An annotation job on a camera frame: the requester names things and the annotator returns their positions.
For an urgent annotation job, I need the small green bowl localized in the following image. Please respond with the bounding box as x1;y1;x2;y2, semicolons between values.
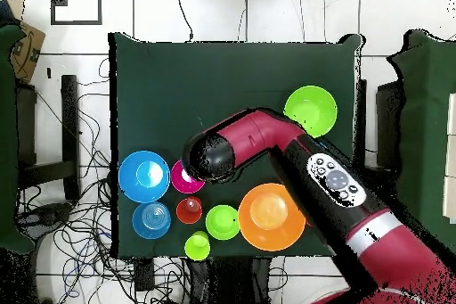
205;204;240;242

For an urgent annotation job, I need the large yellow bowl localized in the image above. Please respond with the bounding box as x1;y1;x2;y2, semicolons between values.
237;182;307;252

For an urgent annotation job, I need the green cup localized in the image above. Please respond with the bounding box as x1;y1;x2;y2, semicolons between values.
183;230;212;262

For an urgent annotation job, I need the small pink bowl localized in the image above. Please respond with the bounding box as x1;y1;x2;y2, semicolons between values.
170;159;207;195

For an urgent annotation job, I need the dark green table cloth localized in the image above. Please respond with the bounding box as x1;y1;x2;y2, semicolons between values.
108;31;364;259

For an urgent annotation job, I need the orange cup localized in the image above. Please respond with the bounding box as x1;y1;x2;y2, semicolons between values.
175;195;204;226

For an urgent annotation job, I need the large green bowl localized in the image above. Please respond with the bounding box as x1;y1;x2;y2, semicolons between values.
283;85;338;139

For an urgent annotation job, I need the large blue bowl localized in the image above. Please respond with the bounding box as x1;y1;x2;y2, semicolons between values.
118;150;171;204

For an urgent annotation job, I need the small ribbed blue bowl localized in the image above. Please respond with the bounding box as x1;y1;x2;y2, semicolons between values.
131;201;172;241

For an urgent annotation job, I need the black floor stand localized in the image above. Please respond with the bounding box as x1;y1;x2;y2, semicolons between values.
15;74;81;201

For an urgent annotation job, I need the green cloth covered table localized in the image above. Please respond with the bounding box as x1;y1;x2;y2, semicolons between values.
0;23;35;255
387;29;456;255

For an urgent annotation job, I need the cardboard box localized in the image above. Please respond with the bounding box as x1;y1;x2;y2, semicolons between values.
8;20;46;85

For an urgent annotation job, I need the black floor cable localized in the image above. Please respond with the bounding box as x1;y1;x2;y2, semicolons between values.
173;0;194;42

